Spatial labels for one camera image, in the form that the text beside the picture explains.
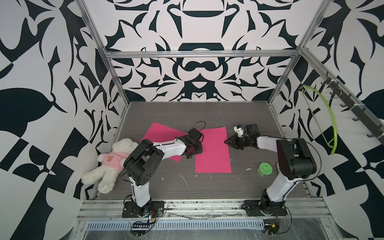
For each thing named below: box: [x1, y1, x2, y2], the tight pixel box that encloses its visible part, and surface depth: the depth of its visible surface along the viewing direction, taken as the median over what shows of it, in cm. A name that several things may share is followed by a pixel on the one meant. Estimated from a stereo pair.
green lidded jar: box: [257, 162, 273, 177], surface depth 85 cm
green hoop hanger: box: [299, 85, 338, 155], surface depth 74 cm
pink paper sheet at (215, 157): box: [195, 126, 232, 173], surface depth 91 cm
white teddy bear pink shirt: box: [81, 138, 139, 194], surface depth 79 cm
